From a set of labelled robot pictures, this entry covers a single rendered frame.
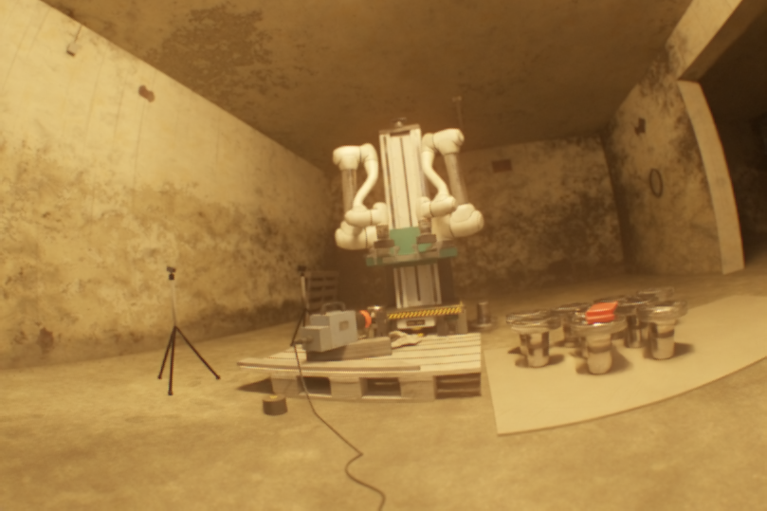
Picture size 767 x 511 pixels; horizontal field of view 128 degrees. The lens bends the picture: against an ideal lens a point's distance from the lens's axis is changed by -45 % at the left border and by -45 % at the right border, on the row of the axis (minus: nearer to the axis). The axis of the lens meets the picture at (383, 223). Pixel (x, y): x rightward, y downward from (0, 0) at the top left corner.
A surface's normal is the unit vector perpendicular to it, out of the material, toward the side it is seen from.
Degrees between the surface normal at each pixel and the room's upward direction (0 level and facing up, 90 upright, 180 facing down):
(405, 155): 90
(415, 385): 90
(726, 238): 90
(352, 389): 90
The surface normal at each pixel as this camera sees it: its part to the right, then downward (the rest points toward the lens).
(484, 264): -0.27, -0.13
